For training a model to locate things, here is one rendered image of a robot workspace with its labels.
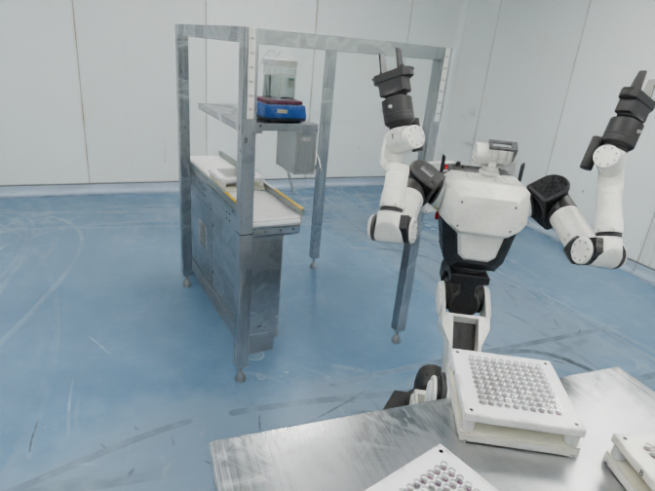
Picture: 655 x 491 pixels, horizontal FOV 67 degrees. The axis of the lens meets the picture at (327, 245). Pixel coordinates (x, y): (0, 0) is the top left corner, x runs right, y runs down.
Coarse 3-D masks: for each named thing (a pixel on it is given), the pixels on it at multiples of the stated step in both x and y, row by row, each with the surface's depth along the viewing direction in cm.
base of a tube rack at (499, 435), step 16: (448, 368) 123; (448, 384) 120; (464, 432) 103; (480, 432) 103; (496, 432) 104; (512, 432) 104; (528, 432) 104; (528, 448) 103; (544, 448) 102; (560, 448) 102; (576, 448) 101
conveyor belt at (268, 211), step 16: (192, 160) 324; (208, 160) 328; (224, 160) 332; (256, 192) 269; (256, 208) 242; (272, 208) 244; (288, 208) 247; (256, 224) 228; (272, 224) 232; (288, 224) 236
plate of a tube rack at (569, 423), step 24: (456, 360) 118; (504, 360) 120; (528, 360) 121; (456, 384) 112; (504, 384) 112; (552, 384) 113; (480, 408) 103; (504, 408) 104; (528, 408) 104; (552, 432) 100; (576, 432) 100
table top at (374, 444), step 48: (576, 384) 126; (624, 384) 128; (288, 432) 102; (336, 432) 103; (384, 432) 104; (432, 432) 106; (624, 432) 111; (240, 480) 90; (288, 480) 91; (336, 480) 92; (528, 480) 96; (576, 480) 97
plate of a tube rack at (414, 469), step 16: (432, 448) 91; (416, 464) 88; (432, 464) 88; (448, 464) 88; (464, 464) 88; (384, 480) 84; (400, 480) 84; (432, 480) 84; (448, 480) 85; (464, 480) 85; (480, 480) 85
